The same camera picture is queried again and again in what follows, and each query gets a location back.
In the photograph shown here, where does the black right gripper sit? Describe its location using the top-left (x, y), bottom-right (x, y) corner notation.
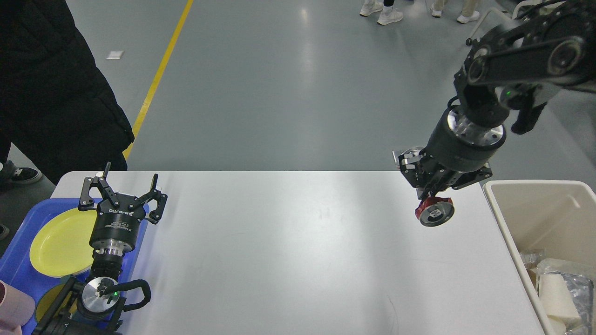
top-left (398, 106), bottom-right (506, 201)

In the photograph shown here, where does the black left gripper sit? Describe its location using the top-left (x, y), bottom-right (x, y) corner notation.
top-left (77, 161), bottom-right (168, 254)

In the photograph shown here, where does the red snack wrapper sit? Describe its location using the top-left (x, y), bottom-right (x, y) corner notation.
top-left (393, 147), bottom-right (455, 228)

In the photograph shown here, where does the yellow plastic plate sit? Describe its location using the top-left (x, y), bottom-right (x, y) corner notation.
top-left (29, 208), bottom-right (97, 272)

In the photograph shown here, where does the pink mug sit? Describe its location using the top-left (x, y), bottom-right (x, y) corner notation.
top-left (0, 281), bottom-right (36, 335)

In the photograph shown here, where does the aluminium foil tray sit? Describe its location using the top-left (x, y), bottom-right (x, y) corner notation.
top-left (536, 258), bottom-right (595, 335)

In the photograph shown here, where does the white paper cup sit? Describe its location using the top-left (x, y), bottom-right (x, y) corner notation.
top-left (538, 274), bottom-right (582, 335)

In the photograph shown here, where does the foil sheet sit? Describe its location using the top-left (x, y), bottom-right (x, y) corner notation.
top-left (519, 248), bottom-right (546, 269)

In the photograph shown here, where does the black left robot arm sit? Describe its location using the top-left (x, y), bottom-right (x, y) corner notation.
top-left (33, 163), bottom-right (168, 335)

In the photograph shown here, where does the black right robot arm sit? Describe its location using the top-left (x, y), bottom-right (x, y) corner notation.
top-left (396, 0), bottom-right (595, 201)

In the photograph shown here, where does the person in black coat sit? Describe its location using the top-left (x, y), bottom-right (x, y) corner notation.
top-left (0, 0), bottom-right (134, 184)

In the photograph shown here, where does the blue plastic tray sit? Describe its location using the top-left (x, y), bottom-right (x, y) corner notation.
top-left (0, 199), bottom-right (123, 335)

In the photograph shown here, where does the beige plastic bin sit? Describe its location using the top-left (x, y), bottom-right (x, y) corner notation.
top-left (483, 180), bottom-right (596, 335)

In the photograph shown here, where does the white rolling chair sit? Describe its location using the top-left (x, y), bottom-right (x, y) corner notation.
top-left (465, 0), bottom-right (544, 47)

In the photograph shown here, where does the white floor label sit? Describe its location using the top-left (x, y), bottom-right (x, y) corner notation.
top-left (106, 50), bottom-right (124, 60)

